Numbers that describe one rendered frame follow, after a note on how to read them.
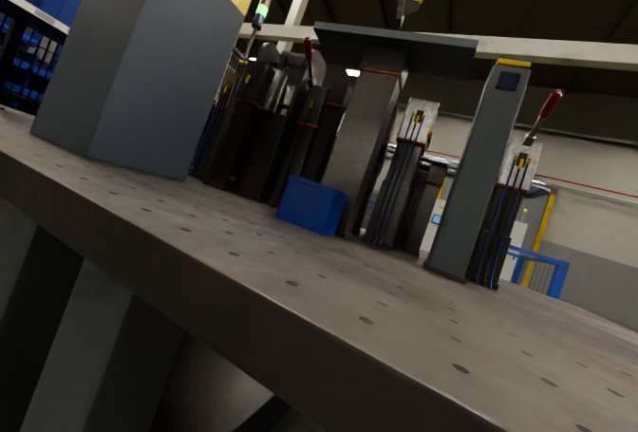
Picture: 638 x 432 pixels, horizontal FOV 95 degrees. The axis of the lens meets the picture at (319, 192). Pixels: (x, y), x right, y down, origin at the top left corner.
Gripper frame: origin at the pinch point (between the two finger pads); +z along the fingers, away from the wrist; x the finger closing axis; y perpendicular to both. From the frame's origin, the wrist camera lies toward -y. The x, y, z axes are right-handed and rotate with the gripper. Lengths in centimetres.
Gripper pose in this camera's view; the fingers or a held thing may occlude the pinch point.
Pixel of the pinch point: (387, 9)
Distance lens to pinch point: 92.8
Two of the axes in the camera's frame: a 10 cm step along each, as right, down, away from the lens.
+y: 7.7, 2.4, -6.0
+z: -3.3, 9.4, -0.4
